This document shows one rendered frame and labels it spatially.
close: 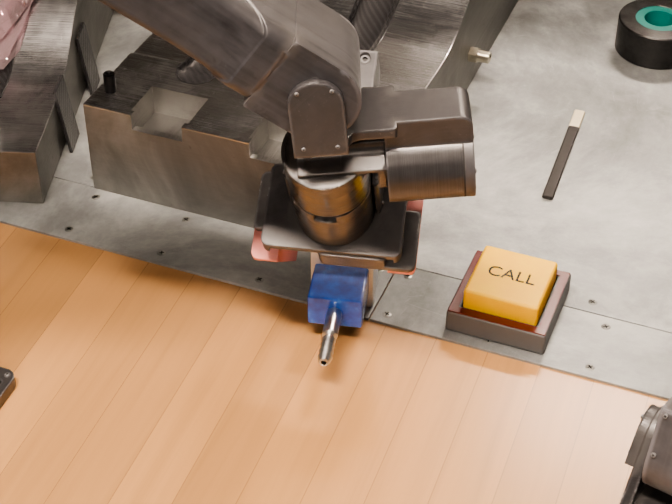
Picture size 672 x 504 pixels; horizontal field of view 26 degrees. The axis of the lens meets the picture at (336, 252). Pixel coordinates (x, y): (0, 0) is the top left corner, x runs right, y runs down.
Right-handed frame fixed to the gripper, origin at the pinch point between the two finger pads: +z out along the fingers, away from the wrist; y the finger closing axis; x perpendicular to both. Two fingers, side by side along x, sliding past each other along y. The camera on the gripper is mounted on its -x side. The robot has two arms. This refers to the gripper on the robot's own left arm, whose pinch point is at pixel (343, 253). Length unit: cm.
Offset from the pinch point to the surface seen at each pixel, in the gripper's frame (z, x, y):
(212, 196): 6.2, -6.2, 12.5
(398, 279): 5.6, -0.2, -4.1
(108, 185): 8.8, -7.4, 22.4
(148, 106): 4.3, -13.2, 18.9
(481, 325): 1.3, 4.4, -11.3
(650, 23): 23.5, -36.0, -24.8
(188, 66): 6.0, -18.2, 16.5
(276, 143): 4.3, -10.8, 7.4
